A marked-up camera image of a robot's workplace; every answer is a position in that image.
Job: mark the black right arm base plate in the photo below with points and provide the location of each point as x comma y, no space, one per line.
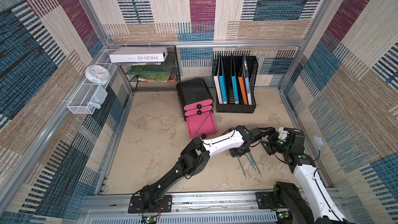
265,200

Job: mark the black mesh wire shelf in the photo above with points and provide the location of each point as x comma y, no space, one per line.
171,60

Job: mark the white round clock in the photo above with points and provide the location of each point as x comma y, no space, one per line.
97,74

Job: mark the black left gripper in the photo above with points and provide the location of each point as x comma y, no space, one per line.
233,154

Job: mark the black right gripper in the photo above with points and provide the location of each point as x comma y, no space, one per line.
270,143

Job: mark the white folio box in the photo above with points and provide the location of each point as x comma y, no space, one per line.
139,54

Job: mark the white wire basket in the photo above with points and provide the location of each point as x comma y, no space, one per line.
78,103

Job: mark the orange folder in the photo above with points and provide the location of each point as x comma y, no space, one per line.
242,86

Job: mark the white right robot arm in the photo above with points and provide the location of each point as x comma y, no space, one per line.
318,208

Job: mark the green pencil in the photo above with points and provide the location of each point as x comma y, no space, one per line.
242,168
201,125
255,164
250,161

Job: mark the white binder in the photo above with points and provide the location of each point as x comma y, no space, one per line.
217,82

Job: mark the pink top drawer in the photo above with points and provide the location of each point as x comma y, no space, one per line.
198,105

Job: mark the black mesh file holder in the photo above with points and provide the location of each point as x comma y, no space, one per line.
231,107

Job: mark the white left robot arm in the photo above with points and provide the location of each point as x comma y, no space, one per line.
194,158

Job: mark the green book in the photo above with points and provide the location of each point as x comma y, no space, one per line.
150,70

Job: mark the light blue cloth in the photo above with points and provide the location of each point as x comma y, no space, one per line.
98,98

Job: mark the black drawer cabinet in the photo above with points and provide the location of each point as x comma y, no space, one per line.
191,91

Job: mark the teal folder right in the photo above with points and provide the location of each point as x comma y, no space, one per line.
234,81

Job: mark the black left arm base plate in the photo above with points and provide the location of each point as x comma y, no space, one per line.
138,206

